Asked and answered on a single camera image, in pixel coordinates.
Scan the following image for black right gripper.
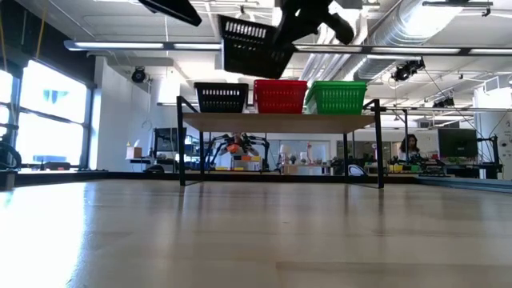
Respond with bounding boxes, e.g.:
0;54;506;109
273;0;355;48

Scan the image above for red slotted plastic basket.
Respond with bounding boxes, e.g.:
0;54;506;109
253;82;309;89
254;86;307;114
253;78;309;85

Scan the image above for small black monitor on arm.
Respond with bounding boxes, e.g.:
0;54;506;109
153;126;180;154

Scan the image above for wooden shelf with black legs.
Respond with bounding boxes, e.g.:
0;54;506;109
176;95;386;190

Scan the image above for white ceiling pipes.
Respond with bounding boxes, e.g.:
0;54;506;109
298;23;371;85

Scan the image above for black bar with light strips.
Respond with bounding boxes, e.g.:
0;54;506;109
63;38;512;57

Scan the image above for person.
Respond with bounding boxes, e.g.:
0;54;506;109
218;134;261;159
397;134;421;162

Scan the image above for white rounded device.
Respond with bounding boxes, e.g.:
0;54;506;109
346;163;367;178

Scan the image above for black ceiling spotlight cluster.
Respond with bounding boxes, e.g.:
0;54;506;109
431;95;457;109

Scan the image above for black ceiling track light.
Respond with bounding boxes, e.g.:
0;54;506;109
422;0;494;18

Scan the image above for large black monitor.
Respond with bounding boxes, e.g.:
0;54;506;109
437;127;479;159

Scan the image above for black equipment stand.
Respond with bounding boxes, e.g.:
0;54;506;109
478;134;504;180

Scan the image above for silver ventilation duct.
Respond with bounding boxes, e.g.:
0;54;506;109
351;0;465;83

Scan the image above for black ceiling camera mount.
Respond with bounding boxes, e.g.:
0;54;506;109
390;58;426;83

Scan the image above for yellow hanging strap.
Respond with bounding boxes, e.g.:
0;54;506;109
34;0;47;61

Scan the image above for large window with black frame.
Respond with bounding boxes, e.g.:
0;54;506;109
0;58;97;173

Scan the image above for black aluminium table frame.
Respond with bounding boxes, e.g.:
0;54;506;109
0;170;512;195

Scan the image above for white wall vent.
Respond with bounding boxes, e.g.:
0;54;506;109
482;74;512;95

